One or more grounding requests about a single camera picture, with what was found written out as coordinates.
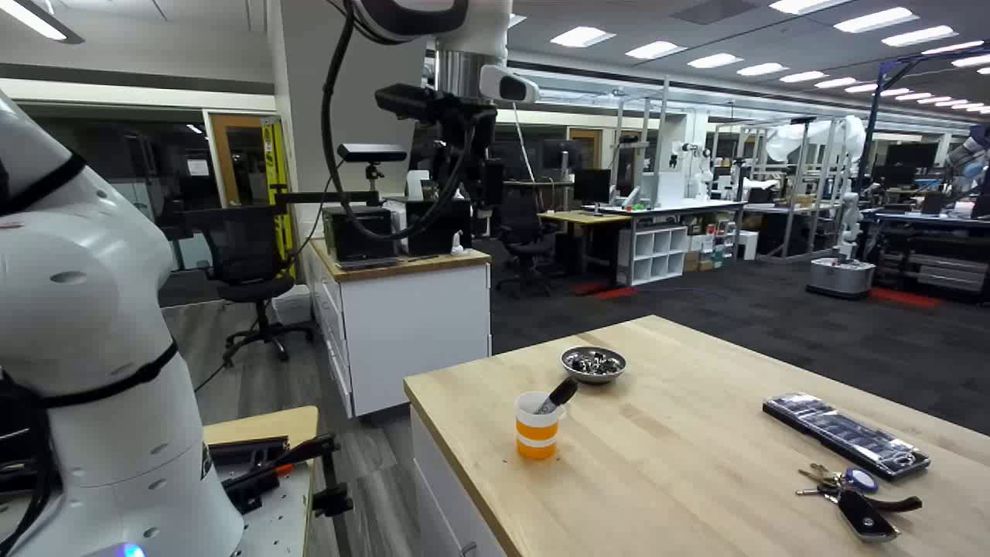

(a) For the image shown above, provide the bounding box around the wooden desk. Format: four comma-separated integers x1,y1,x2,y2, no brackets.
537,206,634,278

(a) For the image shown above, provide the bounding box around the small black box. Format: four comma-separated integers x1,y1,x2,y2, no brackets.
404,197,473,261

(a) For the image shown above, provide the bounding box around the black and grey marker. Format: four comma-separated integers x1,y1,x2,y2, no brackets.
532,375,581,419

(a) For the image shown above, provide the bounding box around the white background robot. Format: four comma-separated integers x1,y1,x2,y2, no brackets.
804,110,880,304

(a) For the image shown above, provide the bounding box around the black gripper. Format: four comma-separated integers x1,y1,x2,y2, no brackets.
431,88,501,195

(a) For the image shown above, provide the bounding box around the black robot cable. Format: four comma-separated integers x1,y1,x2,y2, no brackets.
317,0,413,248

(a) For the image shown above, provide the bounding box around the small wooden side table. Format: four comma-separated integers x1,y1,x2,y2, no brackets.
202,401,323,557

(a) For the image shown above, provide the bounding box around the white cabinet with wooden top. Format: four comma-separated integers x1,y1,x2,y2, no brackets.
307,242,496,422

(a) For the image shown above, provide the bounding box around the black clamp tool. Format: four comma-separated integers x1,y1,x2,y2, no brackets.
206,432,354,519

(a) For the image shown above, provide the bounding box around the black camera on stand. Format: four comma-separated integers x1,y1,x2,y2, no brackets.
334,140,411,204

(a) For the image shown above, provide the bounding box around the black office chair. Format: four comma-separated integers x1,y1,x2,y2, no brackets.
193,201,316,365

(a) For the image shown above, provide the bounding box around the black remote control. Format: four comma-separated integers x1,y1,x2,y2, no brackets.
760,390,934,481

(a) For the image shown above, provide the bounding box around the key bunch with black fob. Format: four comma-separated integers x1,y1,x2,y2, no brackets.
792,460,925,544

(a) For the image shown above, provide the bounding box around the white and orange cup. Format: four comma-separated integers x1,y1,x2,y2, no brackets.
513,390,567,465

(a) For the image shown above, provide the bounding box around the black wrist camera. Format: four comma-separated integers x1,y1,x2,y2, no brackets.
371,80,440,125

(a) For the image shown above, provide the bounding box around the wooden door with yellow frame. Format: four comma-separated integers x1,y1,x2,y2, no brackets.
203,108,301,283

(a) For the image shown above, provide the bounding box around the white shelf unit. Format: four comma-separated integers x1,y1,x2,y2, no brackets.
616,210,694,292

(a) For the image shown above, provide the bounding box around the dark desk chair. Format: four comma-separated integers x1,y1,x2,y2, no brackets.
496,186,559,298

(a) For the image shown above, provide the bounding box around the black computer case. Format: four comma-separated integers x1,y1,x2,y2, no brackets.
317,204,403,267

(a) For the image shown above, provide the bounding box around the black workbench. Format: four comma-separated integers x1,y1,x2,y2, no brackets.
872,206,990,304

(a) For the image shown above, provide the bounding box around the small metal bowl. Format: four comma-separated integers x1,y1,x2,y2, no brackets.
559,343,632,390

